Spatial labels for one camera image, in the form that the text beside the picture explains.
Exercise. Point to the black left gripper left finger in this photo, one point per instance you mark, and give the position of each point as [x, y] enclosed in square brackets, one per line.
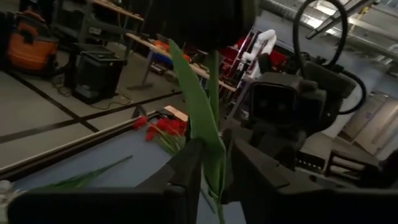
[93, 208]

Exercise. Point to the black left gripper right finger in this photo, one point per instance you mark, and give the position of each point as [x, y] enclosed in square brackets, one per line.
[311, 208]

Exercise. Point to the white flower bunch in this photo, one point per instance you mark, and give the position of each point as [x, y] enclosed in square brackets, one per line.
[77, 180]

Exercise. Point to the red flower bunch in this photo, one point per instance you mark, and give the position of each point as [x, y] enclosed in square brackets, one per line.
[169, 126]

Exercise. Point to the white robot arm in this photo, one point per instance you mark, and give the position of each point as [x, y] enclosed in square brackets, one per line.
[261, 43]

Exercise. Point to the red shelving rack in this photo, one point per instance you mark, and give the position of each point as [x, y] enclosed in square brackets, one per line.
[278, 59]

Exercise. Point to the wooden table border board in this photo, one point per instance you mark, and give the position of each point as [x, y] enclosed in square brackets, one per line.
[175, 112]

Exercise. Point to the black floor bin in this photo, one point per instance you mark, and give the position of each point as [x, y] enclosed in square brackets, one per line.
[96, 74]

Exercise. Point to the orange shop vacuum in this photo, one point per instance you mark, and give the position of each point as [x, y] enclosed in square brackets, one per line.
[31, 49]

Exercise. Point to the wooden workbench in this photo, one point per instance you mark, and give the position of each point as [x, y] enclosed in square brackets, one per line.
[138, 40]

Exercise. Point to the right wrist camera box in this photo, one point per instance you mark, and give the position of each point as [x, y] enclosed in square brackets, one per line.
[280, 99]

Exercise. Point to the black table edge rail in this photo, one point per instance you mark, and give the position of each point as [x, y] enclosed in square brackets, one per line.
[62, 154]

